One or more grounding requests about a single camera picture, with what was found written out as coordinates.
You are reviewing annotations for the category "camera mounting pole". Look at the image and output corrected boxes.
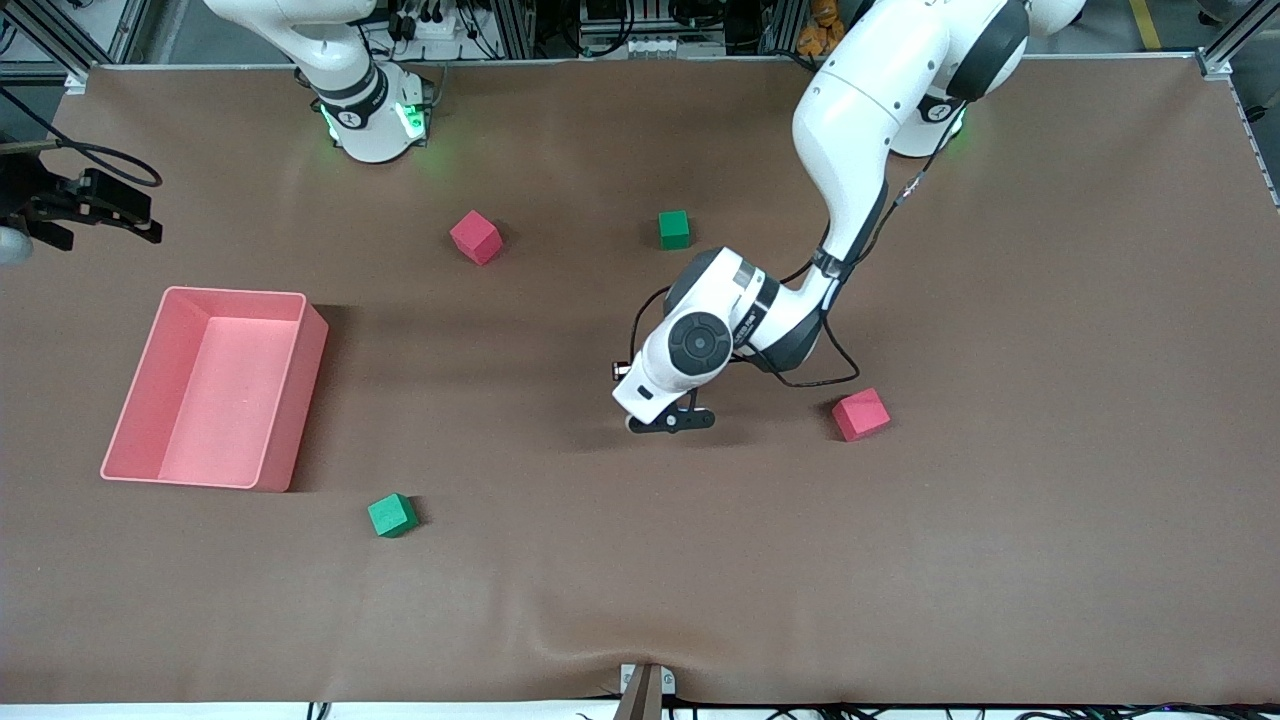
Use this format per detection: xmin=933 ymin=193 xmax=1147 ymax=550
xmin=613 ymin=665 xmax=666 ymax=720

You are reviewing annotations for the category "aluminium frame profile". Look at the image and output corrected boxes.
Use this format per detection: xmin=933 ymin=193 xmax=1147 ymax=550
xmin=500 ymin=0 xmax=536 ymax=59
xmin=0 ymin=0 xmax=96 ymax=96
xmin=1195 ymin=0 xmax=1280 ymax=83
xmin=765 ymin=0 xmax=806 ymax=56

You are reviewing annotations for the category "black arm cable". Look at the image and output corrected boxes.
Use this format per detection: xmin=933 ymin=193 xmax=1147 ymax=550
xmin=0 ymin=85 xmax=164 ymax=191
xmin=612 ymin=100 xmax=961 ymax=389

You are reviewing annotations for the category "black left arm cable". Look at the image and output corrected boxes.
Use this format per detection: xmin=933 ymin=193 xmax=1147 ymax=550
xmin=612 ymin=100 xmax=961 ymax=389

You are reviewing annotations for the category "pink plastic bin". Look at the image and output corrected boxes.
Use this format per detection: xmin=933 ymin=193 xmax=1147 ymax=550
xmin=100 ymin=286 xmax=330 ymax=493

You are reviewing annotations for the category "pink foam cube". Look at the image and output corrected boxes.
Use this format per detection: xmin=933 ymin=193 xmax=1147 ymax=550
xmin=831 ymin=387 xmax=892 ymax=443
xmin=449 ymin=210 xmax=504 ymax=267

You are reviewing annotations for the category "pile of orange packets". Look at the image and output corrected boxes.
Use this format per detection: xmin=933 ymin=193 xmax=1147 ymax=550
xmin=797 ymin=0 xmax=851 ymax=57

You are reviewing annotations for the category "grey metal clamp bracket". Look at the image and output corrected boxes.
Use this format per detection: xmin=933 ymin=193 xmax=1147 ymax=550
xmin=619 ymin=663 xmax=677 ymax=697

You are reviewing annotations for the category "brown table cover sheet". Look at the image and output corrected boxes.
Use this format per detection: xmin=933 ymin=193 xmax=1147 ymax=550
xmin=0 ymin=57 xmax=1280 ymax=707

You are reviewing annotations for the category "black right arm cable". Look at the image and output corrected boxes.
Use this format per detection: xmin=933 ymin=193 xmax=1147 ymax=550
xmin=0 ymin=85 xmax=164 ymax=191

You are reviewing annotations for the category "white terminal strip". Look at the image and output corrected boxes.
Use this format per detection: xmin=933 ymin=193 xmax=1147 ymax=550
xmin=578 ymin=36 xmax=729 ymax=59

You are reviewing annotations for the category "white power strip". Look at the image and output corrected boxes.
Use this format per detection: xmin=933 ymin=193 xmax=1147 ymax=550
xmin=393 ymin=5 xmax=471 ymax=43

